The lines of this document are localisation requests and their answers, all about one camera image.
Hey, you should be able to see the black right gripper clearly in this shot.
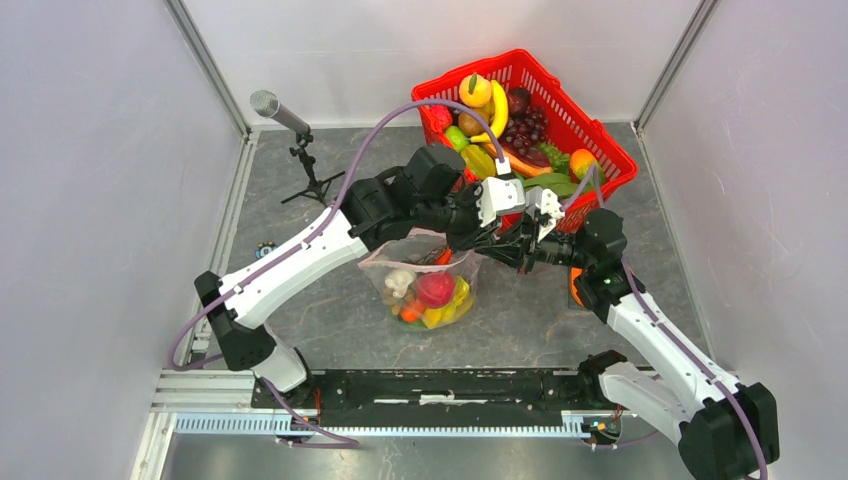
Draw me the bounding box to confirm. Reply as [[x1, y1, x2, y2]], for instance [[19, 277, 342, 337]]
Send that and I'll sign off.
[[478, 212, 593, 275]]

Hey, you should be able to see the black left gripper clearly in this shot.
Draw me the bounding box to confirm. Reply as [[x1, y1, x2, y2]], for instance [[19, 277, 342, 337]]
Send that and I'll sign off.
[[416, 181, 504, 256]]

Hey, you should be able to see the yellow banana bunch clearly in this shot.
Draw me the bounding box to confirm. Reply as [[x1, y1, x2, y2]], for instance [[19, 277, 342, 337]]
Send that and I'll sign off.
[[421, 276, 475, 329]]

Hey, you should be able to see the clear pink zip top bag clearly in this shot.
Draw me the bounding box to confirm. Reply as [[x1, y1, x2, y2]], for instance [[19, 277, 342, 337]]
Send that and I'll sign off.
[[358, 229, 482, 330]]

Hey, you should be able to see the red apple toy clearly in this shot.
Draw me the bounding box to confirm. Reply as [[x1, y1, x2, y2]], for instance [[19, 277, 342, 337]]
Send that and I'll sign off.
[[416, 272, 456, 308]]

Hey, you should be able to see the white mushroom toy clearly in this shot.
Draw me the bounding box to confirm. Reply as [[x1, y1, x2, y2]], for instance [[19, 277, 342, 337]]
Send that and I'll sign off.
[[384, 268, 417, 299]]

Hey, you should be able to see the orange carrot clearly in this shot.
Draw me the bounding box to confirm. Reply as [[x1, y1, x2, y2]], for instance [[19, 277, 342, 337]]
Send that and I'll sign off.
[[400, 248, 455, 325]]

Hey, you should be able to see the brown twig nut bunch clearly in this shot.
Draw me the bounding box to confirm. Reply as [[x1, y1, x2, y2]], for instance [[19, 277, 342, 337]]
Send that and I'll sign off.
[[381, 289, 406, 317]]

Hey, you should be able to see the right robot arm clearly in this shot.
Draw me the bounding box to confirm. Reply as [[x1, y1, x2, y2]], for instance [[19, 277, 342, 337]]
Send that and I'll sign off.
[[474, 208, 780, 479]]

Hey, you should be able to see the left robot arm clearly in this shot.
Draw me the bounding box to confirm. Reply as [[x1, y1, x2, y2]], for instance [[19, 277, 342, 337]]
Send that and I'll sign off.
[[194, 144, 480, 408]]

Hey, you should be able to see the yellow green starfruit toy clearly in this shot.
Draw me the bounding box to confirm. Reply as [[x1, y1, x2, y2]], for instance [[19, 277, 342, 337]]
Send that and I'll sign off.
[[460, 144, 497, 180]]

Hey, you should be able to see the green lime toy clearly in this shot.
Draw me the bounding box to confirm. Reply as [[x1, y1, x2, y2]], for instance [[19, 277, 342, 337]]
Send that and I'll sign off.
[[443, 125, 470, 153]]

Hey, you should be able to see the green leaf vegetable toy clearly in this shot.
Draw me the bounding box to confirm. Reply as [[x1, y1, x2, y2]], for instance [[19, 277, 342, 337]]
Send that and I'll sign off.
[[522, 172, 578, 199]]

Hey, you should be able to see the papaya slice toy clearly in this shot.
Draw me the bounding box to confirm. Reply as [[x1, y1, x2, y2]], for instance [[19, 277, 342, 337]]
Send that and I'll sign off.
[[501, 144, 554, 178]]

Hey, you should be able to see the brown potato toy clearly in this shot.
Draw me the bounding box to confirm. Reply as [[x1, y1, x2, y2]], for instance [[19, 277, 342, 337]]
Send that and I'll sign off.
[[457, 108, 490, 137]]

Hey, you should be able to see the red strawberry toy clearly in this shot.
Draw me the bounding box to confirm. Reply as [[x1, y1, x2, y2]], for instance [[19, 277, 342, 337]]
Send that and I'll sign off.
[[429, 105, 454, 132]]

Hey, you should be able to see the dark grape bunch toy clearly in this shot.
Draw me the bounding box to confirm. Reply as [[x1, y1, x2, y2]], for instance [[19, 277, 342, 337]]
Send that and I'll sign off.
[[500, 87, 549, 153]]

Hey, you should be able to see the mango toy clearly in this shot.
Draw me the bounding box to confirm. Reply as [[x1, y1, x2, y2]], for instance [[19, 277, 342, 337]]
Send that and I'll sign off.
[[569, 149, 606, 185]]

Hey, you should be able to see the single yellow banana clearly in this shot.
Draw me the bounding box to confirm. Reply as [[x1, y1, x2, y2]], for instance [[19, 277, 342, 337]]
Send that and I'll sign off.
[[470, 80, 509, 143]]

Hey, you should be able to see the red plastic basket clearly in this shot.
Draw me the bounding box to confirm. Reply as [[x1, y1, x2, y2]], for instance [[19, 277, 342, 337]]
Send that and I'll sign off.
[[410, 48, 640, 234]]

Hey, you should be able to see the black microphone tripod stand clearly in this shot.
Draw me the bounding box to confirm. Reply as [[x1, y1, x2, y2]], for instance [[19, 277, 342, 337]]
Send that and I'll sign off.
[[280, 131, 346, 206]]

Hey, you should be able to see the eight ball sticker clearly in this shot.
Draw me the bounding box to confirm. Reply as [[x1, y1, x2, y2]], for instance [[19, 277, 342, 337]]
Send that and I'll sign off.
[[255, 241, 277, 259]]

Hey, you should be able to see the grey microphone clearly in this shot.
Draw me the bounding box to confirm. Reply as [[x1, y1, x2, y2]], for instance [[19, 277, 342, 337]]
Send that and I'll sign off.
[[249, 90, 311, 135]]

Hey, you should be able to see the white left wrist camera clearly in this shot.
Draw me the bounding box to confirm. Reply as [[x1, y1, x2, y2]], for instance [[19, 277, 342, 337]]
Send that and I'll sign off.
[[477, 158, 526, 227]]

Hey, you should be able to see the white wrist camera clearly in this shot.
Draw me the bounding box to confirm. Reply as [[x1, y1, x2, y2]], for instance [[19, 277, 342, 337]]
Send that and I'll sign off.
[[477, 158, 526, 227], [524, 186, 564, 241]]

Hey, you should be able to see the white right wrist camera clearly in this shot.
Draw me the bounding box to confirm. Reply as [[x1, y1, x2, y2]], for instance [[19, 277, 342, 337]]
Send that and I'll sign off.
[[524, 186, 564, 241]]

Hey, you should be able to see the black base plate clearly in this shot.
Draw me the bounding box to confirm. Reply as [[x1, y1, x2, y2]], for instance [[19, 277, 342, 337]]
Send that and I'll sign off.
[[283, 368, 622, 428]]

